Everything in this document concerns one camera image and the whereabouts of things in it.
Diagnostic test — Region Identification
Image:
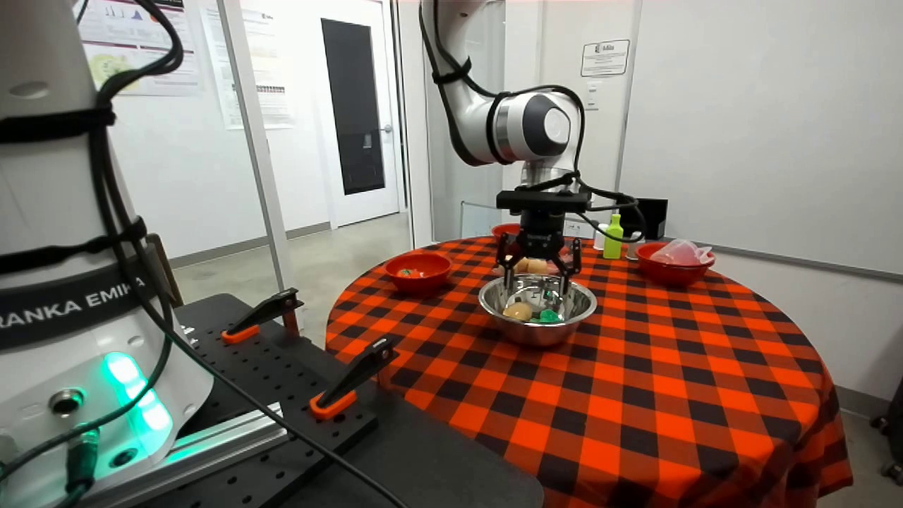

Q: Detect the red black plaid tablecloth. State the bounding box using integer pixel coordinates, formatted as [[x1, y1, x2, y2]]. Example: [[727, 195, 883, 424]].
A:
[[329, 237, 852, 508]]

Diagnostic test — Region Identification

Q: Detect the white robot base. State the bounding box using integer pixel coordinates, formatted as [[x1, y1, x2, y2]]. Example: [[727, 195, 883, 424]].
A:
[[0, 0, 213, 508]]

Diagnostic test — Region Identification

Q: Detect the red bowl with tomato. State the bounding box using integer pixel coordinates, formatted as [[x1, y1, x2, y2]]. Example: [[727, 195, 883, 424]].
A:
[[388, 250, 453, 294]]

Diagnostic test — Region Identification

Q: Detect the black orange clamp rear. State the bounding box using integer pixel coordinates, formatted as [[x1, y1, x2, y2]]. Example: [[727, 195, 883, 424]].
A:
[[221, 288, 303, 346]]

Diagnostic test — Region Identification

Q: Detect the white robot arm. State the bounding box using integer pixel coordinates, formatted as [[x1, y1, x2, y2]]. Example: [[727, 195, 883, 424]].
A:
[[419, 0, 591, 291]]

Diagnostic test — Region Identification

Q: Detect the silver metal basin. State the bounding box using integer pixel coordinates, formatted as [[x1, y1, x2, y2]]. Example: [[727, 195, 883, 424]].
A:
[[477, 277, 598, 346]]

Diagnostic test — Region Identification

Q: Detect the green toy broccoli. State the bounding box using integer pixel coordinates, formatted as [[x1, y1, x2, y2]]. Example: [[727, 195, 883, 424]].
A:
[[532, 301, 566, 323]]

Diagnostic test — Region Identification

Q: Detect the red bowl with plastic bag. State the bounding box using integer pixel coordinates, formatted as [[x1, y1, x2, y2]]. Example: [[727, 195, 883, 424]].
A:
[[639, 240, 715, 288]]

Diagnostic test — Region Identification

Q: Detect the beige egg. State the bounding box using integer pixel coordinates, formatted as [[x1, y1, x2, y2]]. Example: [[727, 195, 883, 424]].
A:
[[504, 301, 533, 321]]

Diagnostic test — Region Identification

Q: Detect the red bowl with dark contents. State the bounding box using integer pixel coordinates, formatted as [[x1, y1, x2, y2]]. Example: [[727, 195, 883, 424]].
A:
[[491, 223, 522, 240]]

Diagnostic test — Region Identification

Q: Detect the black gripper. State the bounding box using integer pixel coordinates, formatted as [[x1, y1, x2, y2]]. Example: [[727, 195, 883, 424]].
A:
[[498, 187, 591, 297]]

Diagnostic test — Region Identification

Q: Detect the green plastic bottle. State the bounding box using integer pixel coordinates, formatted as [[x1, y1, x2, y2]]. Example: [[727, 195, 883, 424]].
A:
[[605, 212, 624, 260]]

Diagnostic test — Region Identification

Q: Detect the black perforated mounting board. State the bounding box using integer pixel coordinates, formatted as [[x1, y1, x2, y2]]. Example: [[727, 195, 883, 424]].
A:
[[142, 294, 545, 508]]

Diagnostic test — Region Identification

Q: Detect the black orange clamp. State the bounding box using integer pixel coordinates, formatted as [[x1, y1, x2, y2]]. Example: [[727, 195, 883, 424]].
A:
[[309, 336, 396, 421], [221, 288, 303, 346]]

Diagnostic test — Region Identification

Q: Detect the door notice sign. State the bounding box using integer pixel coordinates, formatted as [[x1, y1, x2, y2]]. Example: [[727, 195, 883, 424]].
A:
[[581, 38, 629, 78]]

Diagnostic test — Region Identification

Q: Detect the orange toy tomato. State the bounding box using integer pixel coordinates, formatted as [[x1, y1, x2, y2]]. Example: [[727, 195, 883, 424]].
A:
[[398, 268, 423, 280]]

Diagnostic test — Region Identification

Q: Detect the black orange clamp front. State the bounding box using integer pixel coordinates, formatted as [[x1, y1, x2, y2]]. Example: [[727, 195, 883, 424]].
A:
[[309, 336, 396, 421]]

